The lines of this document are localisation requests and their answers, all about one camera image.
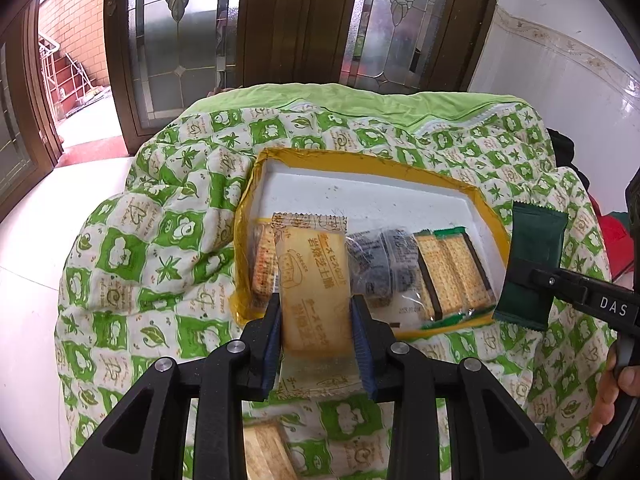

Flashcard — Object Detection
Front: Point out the white foam tray yellow rim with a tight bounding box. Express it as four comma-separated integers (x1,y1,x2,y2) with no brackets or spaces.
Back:
234,147,516,332

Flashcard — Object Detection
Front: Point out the green and white printed blanket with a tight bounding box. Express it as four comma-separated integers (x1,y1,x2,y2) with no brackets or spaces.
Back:
54,82,618,480

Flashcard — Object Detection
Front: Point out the red plastic bag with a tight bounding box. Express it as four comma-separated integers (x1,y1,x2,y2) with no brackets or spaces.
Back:
597,212,640,277

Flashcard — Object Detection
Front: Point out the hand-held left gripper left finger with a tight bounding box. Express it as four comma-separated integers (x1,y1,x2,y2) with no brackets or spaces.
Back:
57,292,285,480

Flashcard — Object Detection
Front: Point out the clear packet of dark cookies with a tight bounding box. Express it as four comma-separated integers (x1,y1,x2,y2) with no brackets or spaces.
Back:
345,227,437,332

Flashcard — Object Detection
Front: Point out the brown open door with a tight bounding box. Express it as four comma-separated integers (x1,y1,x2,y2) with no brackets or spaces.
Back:
0,0,65,221

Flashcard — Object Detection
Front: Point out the black cloth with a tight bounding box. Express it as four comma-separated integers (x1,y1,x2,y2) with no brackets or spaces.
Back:
545,127,603,198

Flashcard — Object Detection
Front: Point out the person's right hand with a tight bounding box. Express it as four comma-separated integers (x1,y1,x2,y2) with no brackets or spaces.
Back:
589,342,640,438

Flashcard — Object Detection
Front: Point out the yellow-edged cracker packet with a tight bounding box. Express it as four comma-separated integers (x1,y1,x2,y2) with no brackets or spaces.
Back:
248,220,282,312

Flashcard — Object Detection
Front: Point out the dark green snack packet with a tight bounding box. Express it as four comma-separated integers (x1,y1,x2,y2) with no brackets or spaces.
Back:
492,200,570,332

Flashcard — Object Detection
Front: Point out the clear cracker packet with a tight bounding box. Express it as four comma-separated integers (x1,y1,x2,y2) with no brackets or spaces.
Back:
242,420,299,480

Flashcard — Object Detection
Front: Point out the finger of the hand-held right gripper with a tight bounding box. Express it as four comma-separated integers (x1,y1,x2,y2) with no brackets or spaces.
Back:
510,258,590,307

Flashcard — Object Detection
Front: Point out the wooden double door leaded glass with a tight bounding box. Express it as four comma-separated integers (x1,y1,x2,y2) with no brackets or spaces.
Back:
102,0,506,153

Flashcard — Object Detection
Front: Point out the pale yellow cheese snack packet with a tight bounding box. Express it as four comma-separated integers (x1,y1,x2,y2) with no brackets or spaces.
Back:
270,211,370,402

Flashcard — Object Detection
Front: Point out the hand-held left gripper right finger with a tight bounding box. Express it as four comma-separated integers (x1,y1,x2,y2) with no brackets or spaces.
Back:
350,294,573,480

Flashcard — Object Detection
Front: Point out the green-ended cracker packet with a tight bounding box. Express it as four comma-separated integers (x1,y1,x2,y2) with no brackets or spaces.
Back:
412,230,452,322
434,227,498,329

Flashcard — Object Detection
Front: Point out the white stair railing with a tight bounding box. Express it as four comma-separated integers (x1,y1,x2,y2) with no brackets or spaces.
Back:
39,42,110,116

